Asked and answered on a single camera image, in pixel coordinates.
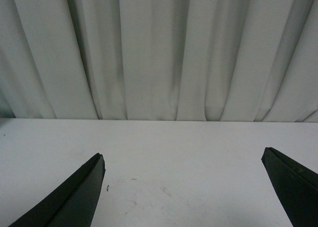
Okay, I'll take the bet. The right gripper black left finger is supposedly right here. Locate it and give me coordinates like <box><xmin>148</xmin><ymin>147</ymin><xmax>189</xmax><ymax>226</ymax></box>
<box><xmin>11</xmin><ymin>153</ymin><xmax>105</xmax><ymax>227</ymax></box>

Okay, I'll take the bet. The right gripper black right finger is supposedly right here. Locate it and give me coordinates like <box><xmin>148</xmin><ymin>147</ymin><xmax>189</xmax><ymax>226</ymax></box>
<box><xmin>261</xmin><ymin>147</ymin><xmax>318</xmax><ymax>227</ymax></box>

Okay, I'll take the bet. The grey pleated curtain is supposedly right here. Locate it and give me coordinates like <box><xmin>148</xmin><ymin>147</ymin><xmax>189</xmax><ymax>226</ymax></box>
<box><xmin>0</xmin><ymin>0</ymin><xmax>318</xmax><ymax>122</ymax></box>

